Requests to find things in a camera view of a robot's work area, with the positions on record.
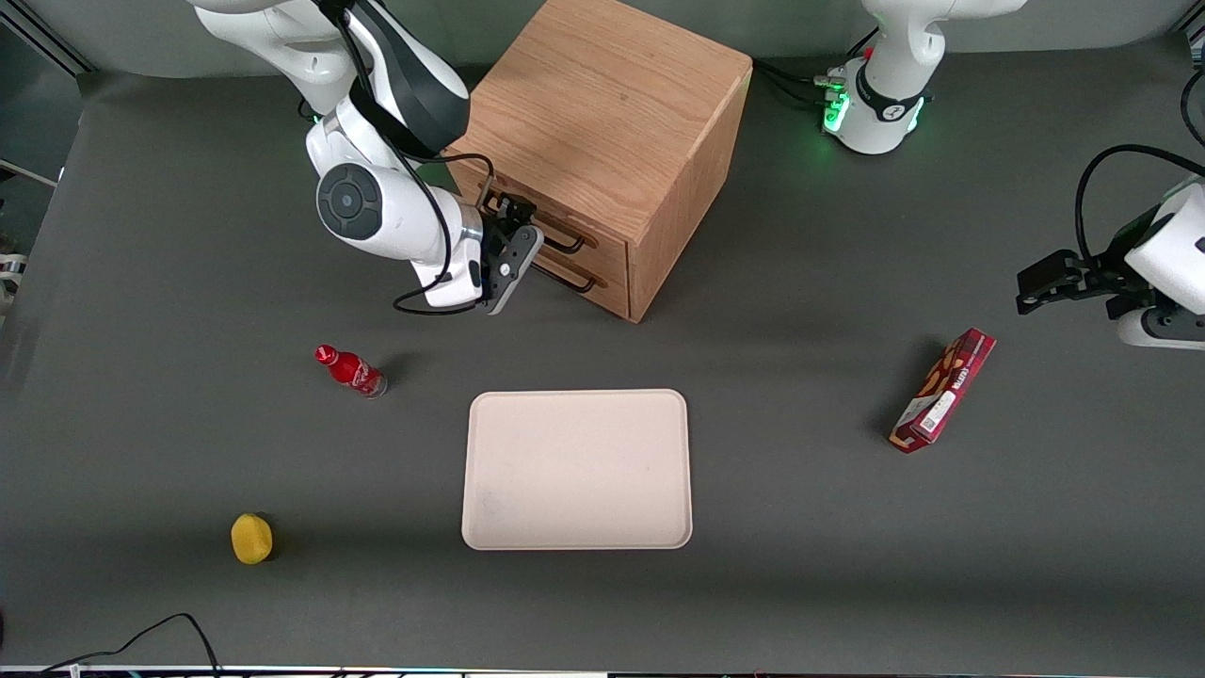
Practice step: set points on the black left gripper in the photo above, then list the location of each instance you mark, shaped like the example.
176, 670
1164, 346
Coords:
1107, 275

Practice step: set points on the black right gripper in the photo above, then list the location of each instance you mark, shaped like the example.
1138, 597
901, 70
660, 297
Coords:
496, 226

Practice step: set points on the wooden drawer front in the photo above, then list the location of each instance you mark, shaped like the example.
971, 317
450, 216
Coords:
617, 297
617, 256

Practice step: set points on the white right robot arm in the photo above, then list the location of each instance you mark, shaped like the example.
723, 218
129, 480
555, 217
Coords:
395, 217

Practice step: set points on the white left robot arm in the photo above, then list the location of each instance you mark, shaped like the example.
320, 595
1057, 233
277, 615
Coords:
904, 38

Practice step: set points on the wooden drawer cabinet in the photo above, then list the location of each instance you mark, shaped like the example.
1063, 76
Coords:
602, 104

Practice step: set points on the red shortbread cookie box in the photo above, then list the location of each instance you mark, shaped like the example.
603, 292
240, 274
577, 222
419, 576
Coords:
944, 391

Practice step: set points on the small red soda bottle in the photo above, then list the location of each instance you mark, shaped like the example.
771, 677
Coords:
353, 370

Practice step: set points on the beige plastic tray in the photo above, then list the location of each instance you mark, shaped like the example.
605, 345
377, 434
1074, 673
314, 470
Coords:
576, 469

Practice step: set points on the yellow lemon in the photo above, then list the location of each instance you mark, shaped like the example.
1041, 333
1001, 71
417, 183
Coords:
251, 539

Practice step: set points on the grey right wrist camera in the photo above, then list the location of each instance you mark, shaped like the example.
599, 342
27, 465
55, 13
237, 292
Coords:
518, 259

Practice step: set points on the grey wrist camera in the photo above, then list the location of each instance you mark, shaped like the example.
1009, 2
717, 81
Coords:
1163, 330
518, 259

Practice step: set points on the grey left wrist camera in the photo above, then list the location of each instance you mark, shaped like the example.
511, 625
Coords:
1163, 330

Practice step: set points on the aluminium frame rail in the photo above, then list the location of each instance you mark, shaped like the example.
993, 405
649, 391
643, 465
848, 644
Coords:
47, 42

